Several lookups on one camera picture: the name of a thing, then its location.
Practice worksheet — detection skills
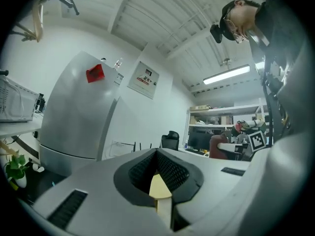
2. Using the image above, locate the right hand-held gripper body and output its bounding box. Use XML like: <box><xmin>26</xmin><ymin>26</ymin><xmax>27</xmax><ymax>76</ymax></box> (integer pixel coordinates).
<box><xmin>235</xmin><ymin>130</ymin><xmax>267</xmax><ymax>160</ymax></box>

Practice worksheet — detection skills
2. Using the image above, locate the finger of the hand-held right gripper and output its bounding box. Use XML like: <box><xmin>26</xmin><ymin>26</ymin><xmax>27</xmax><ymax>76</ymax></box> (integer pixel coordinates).
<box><xmin>218</xmin><ymin>143</ymin><xmax>236</xmax><ymax>154</ymax></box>

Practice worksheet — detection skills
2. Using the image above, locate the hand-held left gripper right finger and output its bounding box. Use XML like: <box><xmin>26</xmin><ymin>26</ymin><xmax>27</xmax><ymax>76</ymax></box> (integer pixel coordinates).
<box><xmin>157</xmin><ymin>148</ymin><xmax>251</xmax><ymax>236</ymax></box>

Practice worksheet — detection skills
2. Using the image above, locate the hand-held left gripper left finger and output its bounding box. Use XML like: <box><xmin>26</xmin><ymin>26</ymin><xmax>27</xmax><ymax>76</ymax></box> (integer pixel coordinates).
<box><xmin>33</xmin><ymin>148</ymin><xmax>170</xmax><ymax>236</ymax></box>

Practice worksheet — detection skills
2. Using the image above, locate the colourful bag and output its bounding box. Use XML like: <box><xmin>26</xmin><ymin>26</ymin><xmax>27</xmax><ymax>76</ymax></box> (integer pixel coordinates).
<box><xmin>232</xmin><ymin>119</ymin><xmax>266</xmax><ymax>134</ymax></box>

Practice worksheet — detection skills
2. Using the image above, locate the black monitor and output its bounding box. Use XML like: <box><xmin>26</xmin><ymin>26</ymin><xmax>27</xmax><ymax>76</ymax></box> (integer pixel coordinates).
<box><xmin>188</xmin><ymin>131</ymin><xmax>215</xmax><ymax>150</ymax></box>

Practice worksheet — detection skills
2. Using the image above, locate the white storage shelf unit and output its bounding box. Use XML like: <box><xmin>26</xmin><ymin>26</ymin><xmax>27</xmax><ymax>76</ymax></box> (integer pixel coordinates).
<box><xmin>188</xmin><ymin>104</ymin><xmax>270</xmax><ymax>157</ymax></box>

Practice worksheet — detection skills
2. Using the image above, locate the black high-back office chair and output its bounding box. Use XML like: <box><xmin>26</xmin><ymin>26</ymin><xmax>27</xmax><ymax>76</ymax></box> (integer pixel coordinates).
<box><xmin>161</xmin><ymin>130</ymin><xmax>180</xmax><ymax>151</ymax></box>

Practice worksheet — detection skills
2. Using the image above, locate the silver refrigerator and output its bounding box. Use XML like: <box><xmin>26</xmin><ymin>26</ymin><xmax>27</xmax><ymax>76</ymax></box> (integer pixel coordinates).
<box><xmin>39</xmin><ymin>50</ymin><xmax>122</xmax><ymax>177</ymax></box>

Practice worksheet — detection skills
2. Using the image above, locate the long ceiling tube light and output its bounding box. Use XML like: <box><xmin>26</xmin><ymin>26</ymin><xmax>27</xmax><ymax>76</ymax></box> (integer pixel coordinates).
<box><xmin>203</xmin><ymin>64</ymin><xmax>251</xmax><ymax>85</ymax></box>

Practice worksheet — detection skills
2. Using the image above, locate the potted green plant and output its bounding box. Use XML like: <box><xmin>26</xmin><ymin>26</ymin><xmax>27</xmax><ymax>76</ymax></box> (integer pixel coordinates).
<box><xmin>3</xmin><ymin>150</ymin><xmax>28</xmax><ymax>189</ymax></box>

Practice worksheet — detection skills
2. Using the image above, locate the white desk under microwave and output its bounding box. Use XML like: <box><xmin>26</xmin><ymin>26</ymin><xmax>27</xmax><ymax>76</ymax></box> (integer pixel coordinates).
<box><xmin>0</xmin><ymin>117</ymin><xmax>44</xmax><ymax>140</ymax></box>

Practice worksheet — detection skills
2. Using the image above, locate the red paper decoration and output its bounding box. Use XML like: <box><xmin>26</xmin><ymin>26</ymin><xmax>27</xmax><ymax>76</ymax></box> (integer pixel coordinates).
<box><xmin>86</xmin><ymin>63</ymin><xmax>105</xmax><ymax>84</ymax></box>

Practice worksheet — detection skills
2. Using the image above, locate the white electrical panel box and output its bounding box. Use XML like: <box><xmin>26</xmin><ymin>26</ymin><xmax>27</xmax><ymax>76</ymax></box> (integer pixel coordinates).
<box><xmin>127</xmin><ymin>61</ymin><xmax>160</xmax><ymax>100</ymax></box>

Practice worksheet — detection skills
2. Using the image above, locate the person's black shirt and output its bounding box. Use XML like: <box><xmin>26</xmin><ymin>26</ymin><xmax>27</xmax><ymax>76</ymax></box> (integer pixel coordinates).
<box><xmin>247</xmin><ymin>0</ymin><xmax>315</xmax><ymax>147</ymax></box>

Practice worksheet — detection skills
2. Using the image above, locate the person's head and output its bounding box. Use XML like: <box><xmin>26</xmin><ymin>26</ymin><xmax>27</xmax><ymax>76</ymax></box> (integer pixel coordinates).
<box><xmin>221</xmin><ymin>0</ymin><xmax>261</xmax><ymax>44</ymax></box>

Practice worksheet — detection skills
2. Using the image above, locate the black coat stand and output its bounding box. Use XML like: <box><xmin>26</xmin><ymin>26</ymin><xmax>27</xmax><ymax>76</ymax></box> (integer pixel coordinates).
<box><xmin>9</xmin><ymin>0</ymin><xmax>116</xmax><ymax>43</ymax></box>

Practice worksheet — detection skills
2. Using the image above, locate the white wall network box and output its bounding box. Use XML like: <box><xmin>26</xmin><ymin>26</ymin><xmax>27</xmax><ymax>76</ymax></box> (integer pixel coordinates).
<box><xmin>111</xmin><ymin>141</ymin><xmax>135</xmax><ymax>157</ymax></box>

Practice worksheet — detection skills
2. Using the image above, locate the black head camera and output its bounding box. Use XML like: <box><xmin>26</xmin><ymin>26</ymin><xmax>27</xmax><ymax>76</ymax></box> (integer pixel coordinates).
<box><xmin>210</xmin><ymin>23</ymin><xmax>223</xmax><ymax>44</ymax></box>

